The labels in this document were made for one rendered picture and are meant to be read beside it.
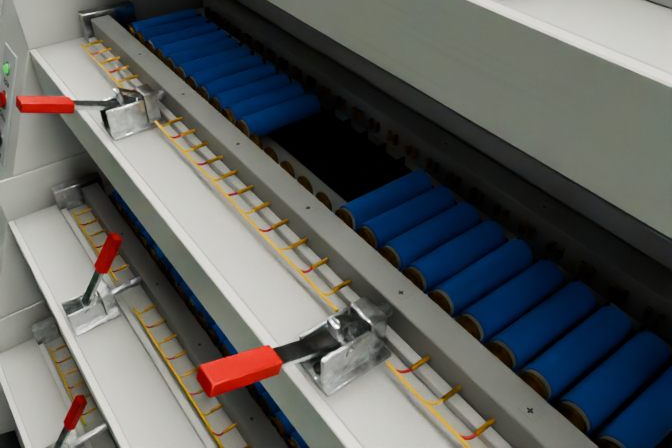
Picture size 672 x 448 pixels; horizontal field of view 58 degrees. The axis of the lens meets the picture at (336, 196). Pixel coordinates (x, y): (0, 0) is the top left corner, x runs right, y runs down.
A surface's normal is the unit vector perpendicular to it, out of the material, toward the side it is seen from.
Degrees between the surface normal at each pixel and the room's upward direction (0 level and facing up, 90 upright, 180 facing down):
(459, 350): 23
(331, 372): 90
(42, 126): 90
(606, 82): 113
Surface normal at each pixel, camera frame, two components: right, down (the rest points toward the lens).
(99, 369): 0.01, -0.77
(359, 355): 0.60, 0.51
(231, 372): 0.28, -0.85
